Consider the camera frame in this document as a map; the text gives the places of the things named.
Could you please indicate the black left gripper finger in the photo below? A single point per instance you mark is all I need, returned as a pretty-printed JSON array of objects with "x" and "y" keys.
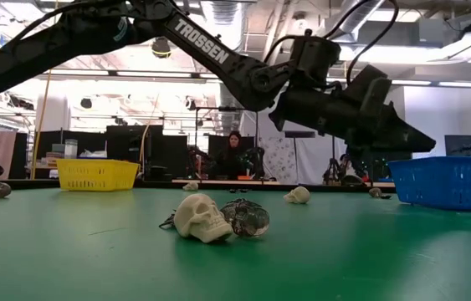
[{"x": 411, "y": 140}]

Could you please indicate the white plastic skull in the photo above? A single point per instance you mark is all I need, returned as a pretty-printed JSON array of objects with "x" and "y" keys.
[
  {"x": 201, "y": 217},
  {"x": 298, "y": 195},
  {"x": 190, "y": 186}
]

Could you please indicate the clear glass skull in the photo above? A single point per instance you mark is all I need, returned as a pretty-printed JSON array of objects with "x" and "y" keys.
[{"x": 247, "y": 218}]

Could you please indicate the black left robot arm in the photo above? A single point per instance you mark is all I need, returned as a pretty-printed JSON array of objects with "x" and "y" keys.
[{"x": 201, "y": 42}]

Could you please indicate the black background robot arm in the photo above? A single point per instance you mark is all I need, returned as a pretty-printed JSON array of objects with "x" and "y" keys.
[
  {"x": 333, "y": 171},
  {"x": 256, "y": 161}
]

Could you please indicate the black panel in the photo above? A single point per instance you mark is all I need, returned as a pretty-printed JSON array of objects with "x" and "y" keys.
[{"x": 398, "y": 167}]

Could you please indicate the black sign on pole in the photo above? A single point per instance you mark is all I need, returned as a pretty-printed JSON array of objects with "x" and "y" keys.
[{"x": 300, "y": 134}]

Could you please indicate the black monitor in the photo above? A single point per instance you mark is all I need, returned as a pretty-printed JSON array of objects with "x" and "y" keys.
[{"x": 463, "y": 144}]

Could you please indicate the blue plastic basket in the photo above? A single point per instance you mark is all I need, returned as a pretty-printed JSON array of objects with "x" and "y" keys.
[{"x": 448, "y": 184}]

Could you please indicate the white patterned sheet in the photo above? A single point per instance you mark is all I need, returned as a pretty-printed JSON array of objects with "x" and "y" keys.
[{"x": 279, "y": 163}]

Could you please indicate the long ceiling light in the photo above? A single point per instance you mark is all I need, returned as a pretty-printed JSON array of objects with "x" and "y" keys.
[
  {"x": 151, "y": 74},
  {"x": 448, "y": 83}
]

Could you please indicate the person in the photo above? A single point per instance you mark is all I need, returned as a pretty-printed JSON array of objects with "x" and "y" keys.
[{"x": 233, "y": 159}]

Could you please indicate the black partition panels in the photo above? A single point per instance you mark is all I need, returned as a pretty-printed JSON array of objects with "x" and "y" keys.
[{"x": 126, "y": 142}]

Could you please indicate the yellow plastic basket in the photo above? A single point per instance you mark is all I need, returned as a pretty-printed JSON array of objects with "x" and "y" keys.
[{"x": 97, "y": 175}]

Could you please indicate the black round ceiling lamp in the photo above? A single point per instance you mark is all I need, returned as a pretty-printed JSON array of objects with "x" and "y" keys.
[{"x": 86, "y": 103}]

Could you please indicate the clear plastic jar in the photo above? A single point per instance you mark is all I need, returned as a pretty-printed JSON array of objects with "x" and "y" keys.
[{"x": 71, "y": 149}]

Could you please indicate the green table mat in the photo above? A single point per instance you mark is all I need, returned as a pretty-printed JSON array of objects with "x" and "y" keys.
[{"x": 93, "y": 259}]

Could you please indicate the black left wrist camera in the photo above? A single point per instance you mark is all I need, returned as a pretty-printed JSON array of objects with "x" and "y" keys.
[{"x": 369, "y": 90}]

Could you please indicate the black frame stand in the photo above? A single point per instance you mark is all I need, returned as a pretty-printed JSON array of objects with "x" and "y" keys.
[{"x": 226, "y": 108}]

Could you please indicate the large silver duct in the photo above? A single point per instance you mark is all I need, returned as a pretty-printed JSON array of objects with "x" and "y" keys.
[{"x": 356, "y": 16}]

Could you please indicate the silver flexible duct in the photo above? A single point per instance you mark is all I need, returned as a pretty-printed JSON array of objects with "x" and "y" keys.
[{"x": 224, "y": 12}]

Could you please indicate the black ceiling camera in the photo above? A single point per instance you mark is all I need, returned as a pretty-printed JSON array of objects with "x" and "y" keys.
[{"x": 161, "y": 48}]

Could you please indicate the black table frame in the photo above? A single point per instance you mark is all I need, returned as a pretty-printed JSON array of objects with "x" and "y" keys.
[{"x": 160, "y": 185}]

